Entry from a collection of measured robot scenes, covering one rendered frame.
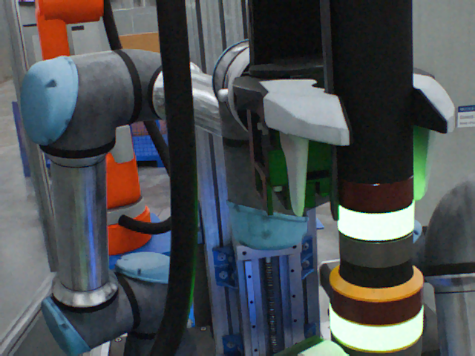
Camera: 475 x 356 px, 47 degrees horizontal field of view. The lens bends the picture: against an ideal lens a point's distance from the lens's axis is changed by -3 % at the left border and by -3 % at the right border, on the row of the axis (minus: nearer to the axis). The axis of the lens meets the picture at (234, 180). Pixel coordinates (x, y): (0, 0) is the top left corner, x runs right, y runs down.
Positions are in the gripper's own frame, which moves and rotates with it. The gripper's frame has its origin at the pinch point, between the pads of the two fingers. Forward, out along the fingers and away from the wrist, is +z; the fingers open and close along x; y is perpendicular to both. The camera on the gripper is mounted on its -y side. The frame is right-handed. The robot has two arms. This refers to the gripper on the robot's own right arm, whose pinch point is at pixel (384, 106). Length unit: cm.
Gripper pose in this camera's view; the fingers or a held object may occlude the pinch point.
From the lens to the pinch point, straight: 22.5
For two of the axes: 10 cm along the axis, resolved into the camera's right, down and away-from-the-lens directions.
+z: 1.3, 2.7, -9.5
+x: -9.9, 1.2, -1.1
